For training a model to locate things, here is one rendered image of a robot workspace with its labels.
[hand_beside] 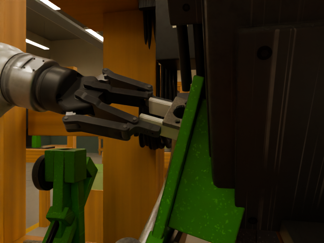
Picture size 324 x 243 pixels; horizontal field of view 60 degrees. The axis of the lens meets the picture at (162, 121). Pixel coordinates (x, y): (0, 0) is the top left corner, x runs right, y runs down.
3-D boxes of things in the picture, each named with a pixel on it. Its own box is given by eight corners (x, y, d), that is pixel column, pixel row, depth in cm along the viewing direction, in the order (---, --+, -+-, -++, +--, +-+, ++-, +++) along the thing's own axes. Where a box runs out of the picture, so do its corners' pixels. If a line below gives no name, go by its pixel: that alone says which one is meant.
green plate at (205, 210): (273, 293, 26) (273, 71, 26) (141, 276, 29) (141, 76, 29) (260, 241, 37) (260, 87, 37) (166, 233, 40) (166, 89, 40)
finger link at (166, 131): (141, 112, 40) (139, 115, 40) (187, 126, 39) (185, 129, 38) (141, 126, 43) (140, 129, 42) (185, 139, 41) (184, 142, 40)
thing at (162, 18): (242, 55, 52) (242, -25, 52) (154, 60, 56) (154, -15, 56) (240, 68, 64) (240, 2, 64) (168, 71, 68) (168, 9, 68)
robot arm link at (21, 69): (30, 42, 47) (60, 49, 46) (47, 84, 54) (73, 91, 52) (-10, 74, 41) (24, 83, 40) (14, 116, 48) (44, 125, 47)
